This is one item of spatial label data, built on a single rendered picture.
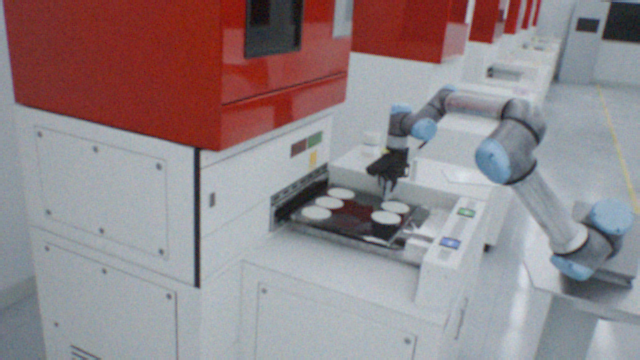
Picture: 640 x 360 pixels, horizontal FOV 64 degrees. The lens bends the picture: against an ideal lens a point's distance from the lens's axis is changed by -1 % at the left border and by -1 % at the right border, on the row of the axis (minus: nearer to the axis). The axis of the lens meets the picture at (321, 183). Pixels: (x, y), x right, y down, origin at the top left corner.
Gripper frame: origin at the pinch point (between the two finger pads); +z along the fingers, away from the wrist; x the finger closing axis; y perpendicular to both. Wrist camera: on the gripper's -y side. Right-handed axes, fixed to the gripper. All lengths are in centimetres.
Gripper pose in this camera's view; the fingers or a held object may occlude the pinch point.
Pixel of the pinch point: (384, 198)
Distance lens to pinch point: 191.6
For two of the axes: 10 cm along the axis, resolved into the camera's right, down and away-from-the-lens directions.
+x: -5.7, -3.4, 7.5
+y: 8.2, -1.4, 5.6
